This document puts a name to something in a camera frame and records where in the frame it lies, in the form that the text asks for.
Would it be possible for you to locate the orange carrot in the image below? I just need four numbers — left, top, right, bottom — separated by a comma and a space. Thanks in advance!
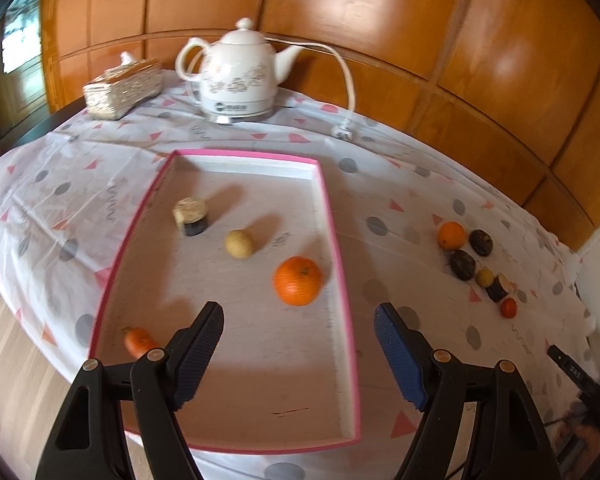
122, 326, 161, 359

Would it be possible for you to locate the large orange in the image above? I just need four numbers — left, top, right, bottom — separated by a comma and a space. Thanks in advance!
272, 256, 325, 307

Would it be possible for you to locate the small orange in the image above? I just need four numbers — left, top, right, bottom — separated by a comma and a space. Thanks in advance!
438, 221, 467, 251

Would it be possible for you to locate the white ceramic electric kettle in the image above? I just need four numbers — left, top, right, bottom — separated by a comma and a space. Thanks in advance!
175, 18, 307, 125

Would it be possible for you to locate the white patterned tablecloth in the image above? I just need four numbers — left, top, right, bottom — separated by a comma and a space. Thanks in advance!
0, 67, 598, 480

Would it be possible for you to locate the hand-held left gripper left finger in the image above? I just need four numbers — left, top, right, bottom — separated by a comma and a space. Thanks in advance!
35, 301, 226, 480

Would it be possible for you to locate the dark cut cylinder piece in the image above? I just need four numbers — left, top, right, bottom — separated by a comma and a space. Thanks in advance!
486, 273, 514, 303
172, 197, 211, 237

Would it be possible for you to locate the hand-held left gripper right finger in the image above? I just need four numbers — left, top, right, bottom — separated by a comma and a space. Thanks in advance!
373, 302, 563, 480

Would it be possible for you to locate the glass window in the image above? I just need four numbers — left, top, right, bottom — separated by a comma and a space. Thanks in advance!
0, 0, 48, 136

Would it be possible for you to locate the pink shallow box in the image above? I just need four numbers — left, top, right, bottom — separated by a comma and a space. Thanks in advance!
87, 149, 363, 456

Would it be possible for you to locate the dark round water chestnut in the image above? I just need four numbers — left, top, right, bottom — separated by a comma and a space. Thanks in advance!
449, 251, 477, 281
468, 229, 494, 257

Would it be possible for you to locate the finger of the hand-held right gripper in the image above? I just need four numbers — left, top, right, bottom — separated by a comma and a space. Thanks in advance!
547, 344, 600, 396

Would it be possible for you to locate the woven tissue box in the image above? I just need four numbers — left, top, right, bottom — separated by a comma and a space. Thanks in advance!
82, 51, 164, 121

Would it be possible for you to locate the wooden panelled wardrobe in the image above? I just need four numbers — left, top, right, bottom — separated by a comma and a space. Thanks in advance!
40, 0, 600, 251

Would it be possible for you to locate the white power cord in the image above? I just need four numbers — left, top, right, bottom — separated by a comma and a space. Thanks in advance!
265, 37, 357, 141

